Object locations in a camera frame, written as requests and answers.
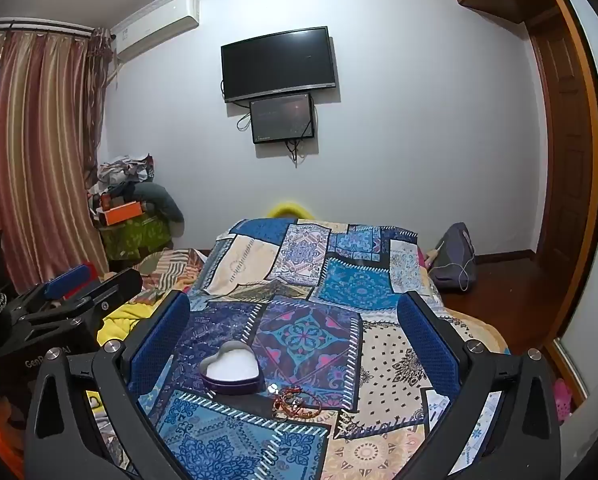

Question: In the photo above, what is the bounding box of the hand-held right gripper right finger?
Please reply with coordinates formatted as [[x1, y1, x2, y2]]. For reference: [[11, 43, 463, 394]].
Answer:
[[396, 290, 563, 480]]

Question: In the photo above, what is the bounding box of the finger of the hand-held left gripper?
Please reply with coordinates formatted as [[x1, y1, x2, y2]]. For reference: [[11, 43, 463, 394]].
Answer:
[[21, 268, 144, 335], [9, 262, 100, 322]]

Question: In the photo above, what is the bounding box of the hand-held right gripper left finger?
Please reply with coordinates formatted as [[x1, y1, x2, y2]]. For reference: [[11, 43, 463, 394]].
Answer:
[[24, 290, 192, 480]]

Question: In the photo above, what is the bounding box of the heart-shaped purple tin box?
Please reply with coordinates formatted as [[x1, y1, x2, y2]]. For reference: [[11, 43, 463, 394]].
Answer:
[[199, 340, 263, 395]]

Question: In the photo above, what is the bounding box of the red braided bracelet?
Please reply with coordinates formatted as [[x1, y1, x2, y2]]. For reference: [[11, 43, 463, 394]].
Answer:
[[278, 394, 326, 418]]

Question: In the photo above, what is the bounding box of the thin red cord bracelet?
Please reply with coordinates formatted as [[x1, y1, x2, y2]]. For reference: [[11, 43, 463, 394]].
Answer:
[[276, 384, 311, 404]]

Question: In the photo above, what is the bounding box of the yellow cartoon blanket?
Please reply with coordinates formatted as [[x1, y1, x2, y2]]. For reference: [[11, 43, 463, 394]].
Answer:
[[95, 302, 156, 352]]

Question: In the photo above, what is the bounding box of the green box with orange item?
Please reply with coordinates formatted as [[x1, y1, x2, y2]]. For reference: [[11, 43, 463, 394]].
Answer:
[[99, 215, 174, 261]]

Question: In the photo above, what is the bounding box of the tan bed blanket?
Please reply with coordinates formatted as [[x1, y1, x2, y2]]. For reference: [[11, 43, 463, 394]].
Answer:
[[446, 309, 511, 357]]

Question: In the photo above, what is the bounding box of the brown striped blanket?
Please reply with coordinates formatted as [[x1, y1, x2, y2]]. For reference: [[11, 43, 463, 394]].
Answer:
[[129, 247, 216, 307]]

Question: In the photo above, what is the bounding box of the grey bag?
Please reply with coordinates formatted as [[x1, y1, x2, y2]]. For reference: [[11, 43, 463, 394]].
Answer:
[[428, 222, 478, 294]]

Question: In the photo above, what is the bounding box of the pile of clothes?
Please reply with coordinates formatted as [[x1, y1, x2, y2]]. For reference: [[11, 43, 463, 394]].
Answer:
[[86, 152, 156, 211]]

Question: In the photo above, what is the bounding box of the striped red curtain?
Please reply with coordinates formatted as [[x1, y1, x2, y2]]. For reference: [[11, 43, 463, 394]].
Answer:
[[0, 29, 118, 297]]

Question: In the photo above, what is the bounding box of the blue patchwork print blanket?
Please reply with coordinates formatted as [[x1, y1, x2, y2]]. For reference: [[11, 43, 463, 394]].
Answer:
[[138, 217, 510, 480]]

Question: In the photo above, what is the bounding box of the pink slipper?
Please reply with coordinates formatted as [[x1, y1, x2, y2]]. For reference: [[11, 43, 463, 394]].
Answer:
[[552, 377, 573, 424]]

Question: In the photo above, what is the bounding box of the yellow plastic object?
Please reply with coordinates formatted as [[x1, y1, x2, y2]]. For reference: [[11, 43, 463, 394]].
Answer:
[[271, 200, 316, 222]]

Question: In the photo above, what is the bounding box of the wooden door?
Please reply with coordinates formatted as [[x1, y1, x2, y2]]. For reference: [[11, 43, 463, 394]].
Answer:
[[528, 19, 597, 288]]

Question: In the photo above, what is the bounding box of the white air conditioner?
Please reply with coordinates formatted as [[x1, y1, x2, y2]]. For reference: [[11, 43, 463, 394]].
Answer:
[[111, 0, 200, 64]]

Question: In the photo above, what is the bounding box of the white cable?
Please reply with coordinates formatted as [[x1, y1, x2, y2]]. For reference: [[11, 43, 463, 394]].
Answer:
[[435, 240, 476, 292]]

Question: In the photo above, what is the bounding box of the black monitor cable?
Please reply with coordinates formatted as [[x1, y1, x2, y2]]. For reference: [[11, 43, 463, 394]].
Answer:
[[285, 136, 306, 167]]

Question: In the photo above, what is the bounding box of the small black wall monitor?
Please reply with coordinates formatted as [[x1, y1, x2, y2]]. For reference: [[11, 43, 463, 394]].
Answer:
[[249, 92, 315, 145]]

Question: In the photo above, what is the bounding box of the white curtain rail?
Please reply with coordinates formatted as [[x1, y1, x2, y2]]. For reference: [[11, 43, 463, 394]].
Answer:
[[0, 17, 96, 38]]

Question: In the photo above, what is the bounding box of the black wall television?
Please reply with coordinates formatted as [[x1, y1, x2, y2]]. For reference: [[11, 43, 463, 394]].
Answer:
[[221, 26, 338, 105]]

